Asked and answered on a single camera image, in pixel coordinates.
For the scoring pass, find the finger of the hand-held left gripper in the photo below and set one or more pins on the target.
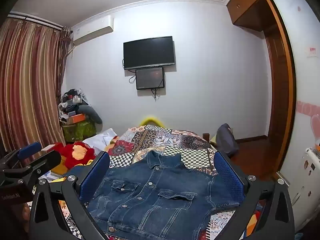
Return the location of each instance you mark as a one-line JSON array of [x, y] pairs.
[[46, 161], [30, 150]]

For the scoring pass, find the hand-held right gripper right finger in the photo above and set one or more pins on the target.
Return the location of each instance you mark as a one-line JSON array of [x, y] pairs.
[[228, 177]]

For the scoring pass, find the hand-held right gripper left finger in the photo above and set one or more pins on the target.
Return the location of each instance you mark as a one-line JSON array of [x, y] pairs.
[[96, 175]]

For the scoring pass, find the blue denim jacket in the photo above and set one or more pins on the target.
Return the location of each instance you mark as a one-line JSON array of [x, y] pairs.
[[155, 200]]

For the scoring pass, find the pile of clothes and clutter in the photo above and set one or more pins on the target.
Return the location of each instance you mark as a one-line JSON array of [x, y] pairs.
[[72, 100]]

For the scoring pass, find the red and white box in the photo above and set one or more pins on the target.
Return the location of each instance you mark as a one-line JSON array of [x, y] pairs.
[[47, 149]]

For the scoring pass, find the printed paper sheets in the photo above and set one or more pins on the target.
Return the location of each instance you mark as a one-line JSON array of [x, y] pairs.
[[51, 177]]

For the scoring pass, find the red plush toy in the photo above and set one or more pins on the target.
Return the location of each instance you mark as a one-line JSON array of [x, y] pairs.
[[65, 155]]

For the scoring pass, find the white sheet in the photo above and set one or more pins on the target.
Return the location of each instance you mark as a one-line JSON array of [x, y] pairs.
[[100, 138]]

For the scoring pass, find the grey backpack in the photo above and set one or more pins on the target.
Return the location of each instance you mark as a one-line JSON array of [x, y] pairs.
[[226, 140]]

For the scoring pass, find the green cloth covered cabinet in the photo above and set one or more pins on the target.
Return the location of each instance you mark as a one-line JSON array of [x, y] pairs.
[[77, 131]]

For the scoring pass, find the orange box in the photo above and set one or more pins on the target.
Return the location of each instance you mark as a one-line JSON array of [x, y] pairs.
[[77, 118]]

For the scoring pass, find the grey pillow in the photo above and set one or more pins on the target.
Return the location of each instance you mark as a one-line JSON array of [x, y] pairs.
[[92, 112]]

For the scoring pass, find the patchwork bedspread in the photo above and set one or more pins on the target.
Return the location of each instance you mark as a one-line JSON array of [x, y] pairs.
[[175, 140]]

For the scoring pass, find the striped red and gold curtain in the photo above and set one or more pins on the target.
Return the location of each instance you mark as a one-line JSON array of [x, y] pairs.
[[30, 80]]

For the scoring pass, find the yellow chair back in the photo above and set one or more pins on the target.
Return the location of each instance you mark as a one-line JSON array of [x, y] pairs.
[[151, 119]]

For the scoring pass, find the white door with stickers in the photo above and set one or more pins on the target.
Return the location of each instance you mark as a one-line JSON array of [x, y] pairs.
[[300, 80]]

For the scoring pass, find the curtain rod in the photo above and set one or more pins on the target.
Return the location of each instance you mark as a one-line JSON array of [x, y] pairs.
[[37, 20]]

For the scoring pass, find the white air conditioner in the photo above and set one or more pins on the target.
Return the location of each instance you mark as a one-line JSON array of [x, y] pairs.
[[92, 30]]

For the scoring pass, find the red label sticker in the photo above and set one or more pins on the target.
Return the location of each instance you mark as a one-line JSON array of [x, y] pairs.
[[312, 51]]

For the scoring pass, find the wooden overhead cabinet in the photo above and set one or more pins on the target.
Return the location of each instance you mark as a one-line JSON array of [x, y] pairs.
[[247, 2]]

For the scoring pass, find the wooden bed post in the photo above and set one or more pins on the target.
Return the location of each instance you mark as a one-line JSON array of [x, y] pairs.
[[206, 137]]

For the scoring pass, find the small black wall monitor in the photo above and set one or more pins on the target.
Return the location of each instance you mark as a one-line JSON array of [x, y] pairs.
[[150, 78]]

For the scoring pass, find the black wall television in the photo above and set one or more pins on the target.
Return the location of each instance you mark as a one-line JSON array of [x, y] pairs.
[[148, 52]]

